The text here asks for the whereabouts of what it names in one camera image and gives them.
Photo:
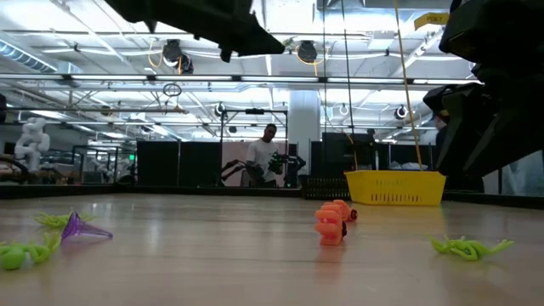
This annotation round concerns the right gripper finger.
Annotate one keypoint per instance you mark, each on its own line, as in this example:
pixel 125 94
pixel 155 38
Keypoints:
pixel 452 136
pixel 510 144

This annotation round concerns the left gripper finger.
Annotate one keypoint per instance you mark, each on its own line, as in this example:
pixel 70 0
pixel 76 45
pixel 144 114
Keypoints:
pixel 255 42

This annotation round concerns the pale blue tarp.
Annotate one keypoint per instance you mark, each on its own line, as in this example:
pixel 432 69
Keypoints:
pixel 523 178

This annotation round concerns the black partition panel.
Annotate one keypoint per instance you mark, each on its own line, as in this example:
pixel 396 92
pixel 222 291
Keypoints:
pixel 200 163
pixel 336 153
pixel 157 163
pixel 408 157

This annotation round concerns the yellow plastic basket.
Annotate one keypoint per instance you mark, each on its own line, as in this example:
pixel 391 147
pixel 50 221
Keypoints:
pixel 395 189

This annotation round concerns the black handheld device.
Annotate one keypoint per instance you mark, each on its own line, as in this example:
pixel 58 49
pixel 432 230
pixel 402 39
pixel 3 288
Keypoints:
pixel 278 163

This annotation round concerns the orange pumpkin toy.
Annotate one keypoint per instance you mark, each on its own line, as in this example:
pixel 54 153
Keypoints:
pixel 329 227
pixel 347 211

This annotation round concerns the black plastic basket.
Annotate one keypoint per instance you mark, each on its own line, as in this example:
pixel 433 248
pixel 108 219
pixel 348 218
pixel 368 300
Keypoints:
pixel 325 189

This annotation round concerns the white humanoid robot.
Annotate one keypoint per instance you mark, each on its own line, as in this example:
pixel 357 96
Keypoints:
pixel 32 140

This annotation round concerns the purple witch hat toy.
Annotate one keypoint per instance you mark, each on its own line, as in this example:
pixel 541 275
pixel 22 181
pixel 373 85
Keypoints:
pixel 76 227

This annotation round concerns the black metal cage frame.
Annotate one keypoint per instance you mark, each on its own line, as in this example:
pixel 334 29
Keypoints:
pixel 104 146

